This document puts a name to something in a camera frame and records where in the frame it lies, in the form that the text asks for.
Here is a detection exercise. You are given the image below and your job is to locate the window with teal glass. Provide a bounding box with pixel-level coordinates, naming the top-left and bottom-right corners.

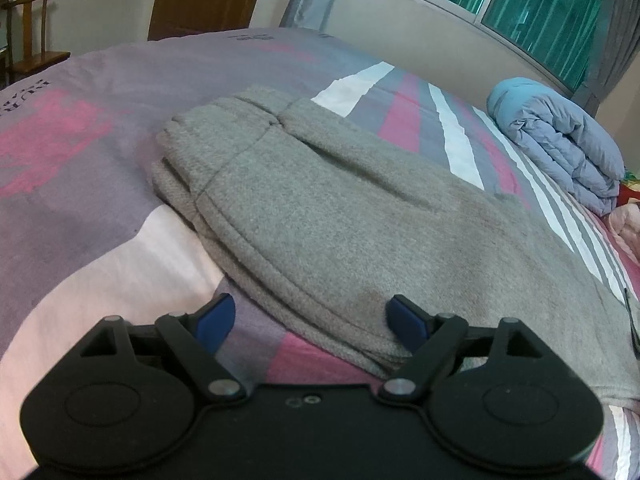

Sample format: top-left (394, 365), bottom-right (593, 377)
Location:
top-left (344, 0), bottom-right (621, 95)

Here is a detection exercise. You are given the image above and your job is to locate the striped pink grey bed sheet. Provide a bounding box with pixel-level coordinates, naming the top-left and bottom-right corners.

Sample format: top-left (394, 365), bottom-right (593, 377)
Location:
top-left (0, 27), bottom-right (640, 480)

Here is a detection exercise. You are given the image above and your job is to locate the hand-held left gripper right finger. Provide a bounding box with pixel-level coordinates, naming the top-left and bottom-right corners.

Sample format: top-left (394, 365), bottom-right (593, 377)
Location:
top-left (377, 295), bottom-right (544, 406)

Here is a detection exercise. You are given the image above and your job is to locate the folded blue duvet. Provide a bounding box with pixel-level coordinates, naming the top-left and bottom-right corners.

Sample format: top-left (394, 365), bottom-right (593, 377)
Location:
top-left (486, 77), bottom-right (626, 217)

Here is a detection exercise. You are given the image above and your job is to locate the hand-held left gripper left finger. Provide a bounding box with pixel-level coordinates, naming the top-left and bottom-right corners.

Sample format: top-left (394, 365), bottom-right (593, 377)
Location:
top-left (80, 293), bottom-right (249, 404)

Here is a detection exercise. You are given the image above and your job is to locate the folded pink blanket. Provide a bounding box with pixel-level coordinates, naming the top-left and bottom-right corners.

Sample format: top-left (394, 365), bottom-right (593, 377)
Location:
top-left (606, 200), bottom-right (640, 263)

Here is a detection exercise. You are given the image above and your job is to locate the wooden chair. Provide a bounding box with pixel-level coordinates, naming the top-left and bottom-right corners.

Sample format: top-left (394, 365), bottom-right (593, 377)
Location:
top-left (0, 0), bottom-right (71, 87)

